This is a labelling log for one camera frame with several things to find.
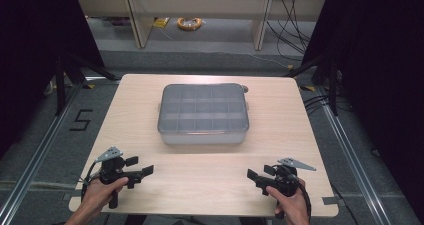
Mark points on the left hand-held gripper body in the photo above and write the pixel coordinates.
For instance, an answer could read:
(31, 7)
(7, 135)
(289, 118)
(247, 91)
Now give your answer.
(111, 171)

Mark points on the aluminium floor rail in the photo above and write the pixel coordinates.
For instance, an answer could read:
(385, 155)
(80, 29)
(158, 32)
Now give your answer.
(36, 158)
(353, 158)

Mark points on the yellow packet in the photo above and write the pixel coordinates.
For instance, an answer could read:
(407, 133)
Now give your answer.
(161, 22)

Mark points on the clear plastic compartment box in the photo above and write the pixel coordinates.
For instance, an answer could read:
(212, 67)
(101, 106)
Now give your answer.
(203, 113)

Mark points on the person's right hand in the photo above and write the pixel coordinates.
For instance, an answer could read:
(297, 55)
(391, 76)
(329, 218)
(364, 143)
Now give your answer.
(291, 206)

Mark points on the yellow floor tape piece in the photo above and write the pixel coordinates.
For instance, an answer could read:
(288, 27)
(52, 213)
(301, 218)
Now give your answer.
(310, 88)
(88, 86)

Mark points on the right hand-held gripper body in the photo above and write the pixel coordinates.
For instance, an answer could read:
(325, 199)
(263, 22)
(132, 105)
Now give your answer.
(283, 180)

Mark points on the black metal stand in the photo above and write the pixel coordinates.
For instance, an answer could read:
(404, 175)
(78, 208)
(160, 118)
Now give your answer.
(331, 85)
(61, 85)

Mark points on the person's left hand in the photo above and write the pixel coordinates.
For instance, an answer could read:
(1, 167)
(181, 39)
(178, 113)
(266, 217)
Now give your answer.
(100, 193)

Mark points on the black curtain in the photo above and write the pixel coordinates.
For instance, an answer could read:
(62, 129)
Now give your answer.
(380, 85)
(36, 51)

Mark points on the beige wooden shelf unit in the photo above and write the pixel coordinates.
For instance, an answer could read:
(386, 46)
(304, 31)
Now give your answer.
(200, 5)

